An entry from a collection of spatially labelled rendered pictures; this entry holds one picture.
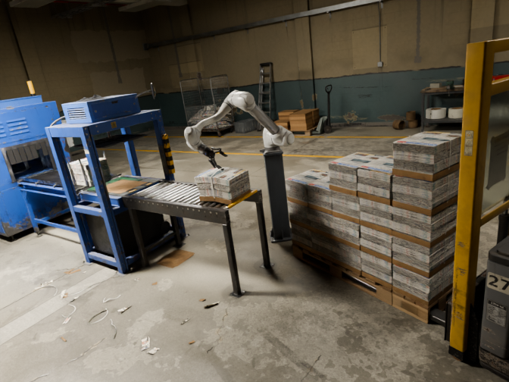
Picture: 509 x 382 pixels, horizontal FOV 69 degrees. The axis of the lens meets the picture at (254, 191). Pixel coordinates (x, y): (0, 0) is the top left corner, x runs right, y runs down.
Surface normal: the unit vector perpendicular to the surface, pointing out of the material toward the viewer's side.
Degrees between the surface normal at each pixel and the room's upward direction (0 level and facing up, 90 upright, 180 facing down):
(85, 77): 90
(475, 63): 90
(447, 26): 90
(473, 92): 90
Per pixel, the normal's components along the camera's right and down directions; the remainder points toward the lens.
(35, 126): 0.83, 0.08
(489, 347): -0.81, 0.29
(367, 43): -0.55, 0.33
